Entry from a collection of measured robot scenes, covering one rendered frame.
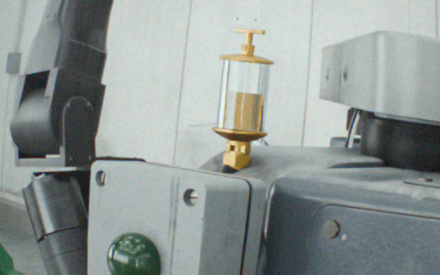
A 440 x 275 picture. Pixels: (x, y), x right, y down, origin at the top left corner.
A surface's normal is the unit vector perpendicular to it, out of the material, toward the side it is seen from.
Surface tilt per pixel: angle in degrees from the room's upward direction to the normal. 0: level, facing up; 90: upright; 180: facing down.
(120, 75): 90
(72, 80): 82
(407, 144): 90
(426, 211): 79
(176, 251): 90
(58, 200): 69
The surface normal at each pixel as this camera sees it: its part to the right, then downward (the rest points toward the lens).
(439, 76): -0.04, 0.05
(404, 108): -0.55, -0.01
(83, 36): 0.71, -0.25
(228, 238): 0.77, 0.11
